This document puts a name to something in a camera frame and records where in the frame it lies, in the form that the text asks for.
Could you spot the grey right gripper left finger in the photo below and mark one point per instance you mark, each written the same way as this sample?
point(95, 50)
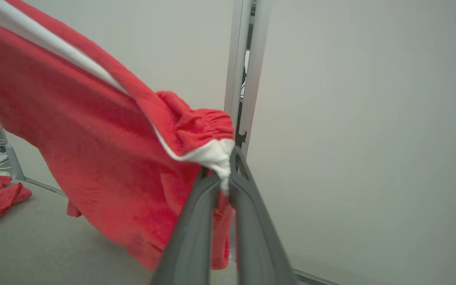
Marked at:
point(190, 241)

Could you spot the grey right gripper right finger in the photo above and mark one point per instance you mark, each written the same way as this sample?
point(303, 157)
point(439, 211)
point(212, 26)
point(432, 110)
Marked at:
point(255, 245)

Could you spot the red shorts with white stripe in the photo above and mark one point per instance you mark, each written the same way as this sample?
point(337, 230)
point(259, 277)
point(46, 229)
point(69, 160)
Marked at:
point(93, 138)

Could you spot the aluminium profile post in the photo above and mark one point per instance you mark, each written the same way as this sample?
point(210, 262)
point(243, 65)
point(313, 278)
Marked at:
point(256, 59)

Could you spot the grey metal frame leg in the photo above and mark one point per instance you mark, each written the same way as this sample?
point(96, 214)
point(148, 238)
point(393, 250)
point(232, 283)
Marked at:
point(14, 162)

